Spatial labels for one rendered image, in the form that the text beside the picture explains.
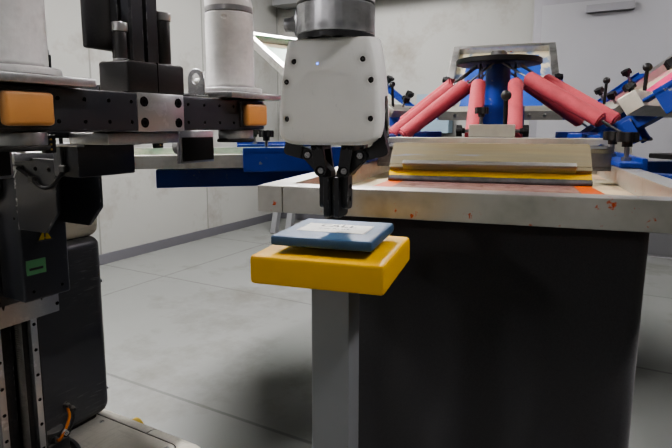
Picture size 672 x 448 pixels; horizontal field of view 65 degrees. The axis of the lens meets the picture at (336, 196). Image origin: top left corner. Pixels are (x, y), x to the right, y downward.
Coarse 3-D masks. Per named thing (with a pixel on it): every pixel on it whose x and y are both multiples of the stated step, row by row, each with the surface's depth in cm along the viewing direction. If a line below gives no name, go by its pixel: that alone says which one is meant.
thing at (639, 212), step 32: (288, 192) 73; (352, 192) 70; (384, 192) 69; (416, 192) 68; (448, 192) 67; (480, 192) 66; (512, 192) 66; (544, 192) 66; (640, 192) 87; (512, 224) 65; (544, 224) 63; (576, 224) 62; (608, 224) 61; (640, 224) 60
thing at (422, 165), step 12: (408, 168) 115; (420, 168) 114; (432, 168) 113; (444, 168) 112; (456, 168) 111; (468, 168) 111; (480, 168) 110; (492, 168) 109; (504, 168) 108; (516, 168) 108; (528, 168) 107; (540, 168) 106; (552, 168) 105; (564, 168) 105; (576, 168) 104
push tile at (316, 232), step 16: (304, 224) 56; (320, 224) 55; (336, 224) 55; (352, 224) 56; (368, 224) 56; (384, 224) 56; (272, 240) 50; (288, 240) 50; (304, 240) 49; (320, 240) 49; (336, 240) 48; (352, 240) 48; (368, 240) 48
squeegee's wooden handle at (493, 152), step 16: (400, 144) 119; (416, 144) 118; (432, 144) 117; (448, 144) 116; (464, 144) 115; (480, 144) 114; (496, 144) 113; (512, 144) 112; (528, 144) 111; (544, 144) 110; (560, 144) 109; (576, 144) 109; (400, 160) 116; (448, 160) 113; (464, 160) 112; (480, 160) 111; (496, 160) 110; (512, 160) 109; (528, 160) 109; (544, 160) 108; (560, 160) 107; (576, 160) 106
